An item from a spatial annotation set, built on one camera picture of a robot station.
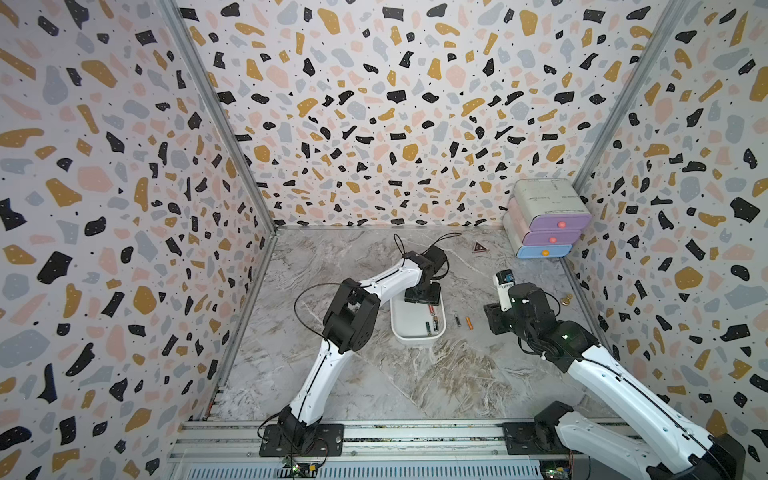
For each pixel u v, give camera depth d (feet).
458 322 3.12
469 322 3.11
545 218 3.20
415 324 3.07
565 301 3.28
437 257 2.70
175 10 2.27
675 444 1.32
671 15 2.35
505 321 2.25
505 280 2.22
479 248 3.84
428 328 3.08
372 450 2.40
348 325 1.92
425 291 2.80
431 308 3.20
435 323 3.09
